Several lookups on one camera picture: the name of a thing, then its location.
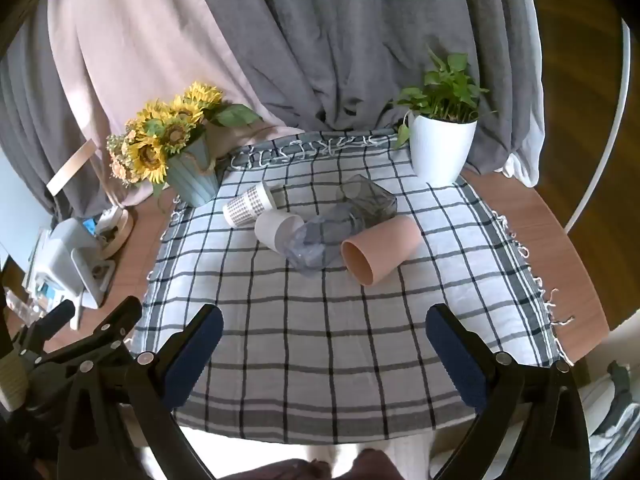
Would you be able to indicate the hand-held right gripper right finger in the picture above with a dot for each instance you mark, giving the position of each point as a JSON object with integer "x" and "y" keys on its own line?
{"x": 457, "y": 360}

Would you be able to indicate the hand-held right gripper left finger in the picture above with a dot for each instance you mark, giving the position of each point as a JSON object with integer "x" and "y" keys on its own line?
{"x": 194, "y": 360}

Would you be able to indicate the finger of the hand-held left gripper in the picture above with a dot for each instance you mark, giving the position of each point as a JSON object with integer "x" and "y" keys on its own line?
{"x": 50, "y": 321}
{"x": 102, "y": 329}

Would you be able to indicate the pink cup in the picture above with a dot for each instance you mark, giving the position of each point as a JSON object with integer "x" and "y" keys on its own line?
{"x": 387, "y": 245}

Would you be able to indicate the plain white cup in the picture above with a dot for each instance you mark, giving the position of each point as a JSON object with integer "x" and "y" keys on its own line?
{"x": 272, "y": 227}

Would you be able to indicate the white patterned cup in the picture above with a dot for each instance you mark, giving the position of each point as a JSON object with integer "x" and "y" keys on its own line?
{"x": 246, "y": 205}

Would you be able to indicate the clear plastic cup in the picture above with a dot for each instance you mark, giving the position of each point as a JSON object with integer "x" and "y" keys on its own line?
{"x": 320, "y": 242}

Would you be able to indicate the white device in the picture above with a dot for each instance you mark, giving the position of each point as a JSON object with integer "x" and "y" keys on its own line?
{"x": 67, "y": 260}

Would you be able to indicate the round wooden stand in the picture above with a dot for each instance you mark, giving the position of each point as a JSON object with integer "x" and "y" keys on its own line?
{"x": 122, "y": 227}

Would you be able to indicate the checked tablecloth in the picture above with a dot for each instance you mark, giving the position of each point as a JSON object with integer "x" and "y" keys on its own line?
{"x": 320, "y": 340}

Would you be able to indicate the dark maroon clothing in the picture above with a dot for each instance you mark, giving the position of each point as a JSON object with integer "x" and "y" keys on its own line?
{"x": 300, "y": 470}

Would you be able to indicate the wooden strip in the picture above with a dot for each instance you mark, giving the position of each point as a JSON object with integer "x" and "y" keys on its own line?
{"x": 71, "y": 167}

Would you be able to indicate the grey and white cloth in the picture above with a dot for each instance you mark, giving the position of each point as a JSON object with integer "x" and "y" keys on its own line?
{"x": 612, "y": 410}

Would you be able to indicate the sunflower bouquet in blue pot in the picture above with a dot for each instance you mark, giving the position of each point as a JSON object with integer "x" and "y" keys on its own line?
{"x": 192, "y": 177}

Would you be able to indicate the grey glass tumbler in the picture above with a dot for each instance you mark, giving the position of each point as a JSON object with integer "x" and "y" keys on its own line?
{"x": 372, "y": 202}

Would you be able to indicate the green plant in white pot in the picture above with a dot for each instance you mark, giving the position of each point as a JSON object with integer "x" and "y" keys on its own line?
{"x": 440, "y": 145}

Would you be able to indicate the white curved pole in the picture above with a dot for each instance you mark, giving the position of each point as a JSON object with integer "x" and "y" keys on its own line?
{"x": 607, "y": 125}

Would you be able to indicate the pink cloth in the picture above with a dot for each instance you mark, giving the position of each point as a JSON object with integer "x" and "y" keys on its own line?
{"x": 125, "y": 40}

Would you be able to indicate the grey curtain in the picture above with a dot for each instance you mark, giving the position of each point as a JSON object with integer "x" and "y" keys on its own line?
{"x": 325, "y": 35}

